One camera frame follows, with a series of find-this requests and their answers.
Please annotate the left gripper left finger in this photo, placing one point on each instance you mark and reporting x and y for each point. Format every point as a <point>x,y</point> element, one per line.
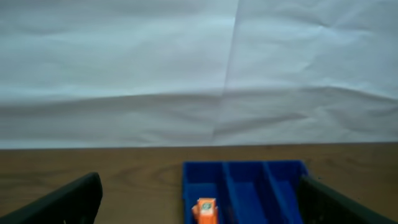
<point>62,205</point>

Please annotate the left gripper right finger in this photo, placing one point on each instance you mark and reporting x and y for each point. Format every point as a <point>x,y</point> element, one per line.
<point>329,208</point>

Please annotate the orange candy box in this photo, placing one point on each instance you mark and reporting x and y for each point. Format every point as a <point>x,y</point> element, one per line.
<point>195,213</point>
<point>207,214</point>

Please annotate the blue tray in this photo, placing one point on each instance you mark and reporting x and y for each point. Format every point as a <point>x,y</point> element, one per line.
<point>248,193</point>

